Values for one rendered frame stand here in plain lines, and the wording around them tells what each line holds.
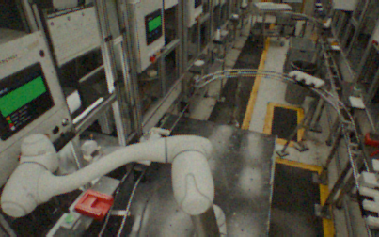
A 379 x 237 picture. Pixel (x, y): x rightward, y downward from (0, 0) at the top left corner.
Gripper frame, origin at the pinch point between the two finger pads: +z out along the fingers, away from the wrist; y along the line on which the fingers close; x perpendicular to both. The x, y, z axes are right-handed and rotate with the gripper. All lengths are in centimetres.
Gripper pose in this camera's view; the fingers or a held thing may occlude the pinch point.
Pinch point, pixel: (64, 207)
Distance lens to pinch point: 134.5
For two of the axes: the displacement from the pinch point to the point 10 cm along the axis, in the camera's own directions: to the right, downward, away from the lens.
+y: -3.1, 5.5, -7.7
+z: -0.2, 8.1, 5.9
